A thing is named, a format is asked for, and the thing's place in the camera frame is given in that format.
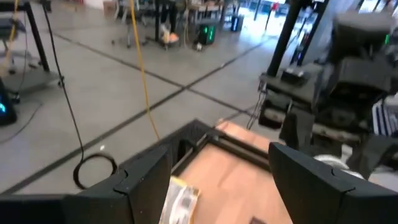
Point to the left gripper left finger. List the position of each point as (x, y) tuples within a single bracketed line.
[(133, 193)]

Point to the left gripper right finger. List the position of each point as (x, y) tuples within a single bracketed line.
[(314, 193)]

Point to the yellow ramen packet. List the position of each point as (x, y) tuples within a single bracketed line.
[(182, 202)]

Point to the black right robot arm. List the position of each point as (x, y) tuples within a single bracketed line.
[(357, 77)]

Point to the computer tower with blue light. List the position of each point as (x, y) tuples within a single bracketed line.
[(6, 115)]

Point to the computer tower with green light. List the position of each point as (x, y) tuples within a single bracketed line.
[(206, 34)]

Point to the background desk with black leg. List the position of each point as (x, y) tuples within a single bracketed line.
[(37, 37)]

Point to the black computer tower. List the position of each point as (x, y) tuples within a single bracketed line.
[(237, 23)]

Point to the black desk post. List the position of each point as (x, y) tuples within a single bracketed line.
[(287, 34)]

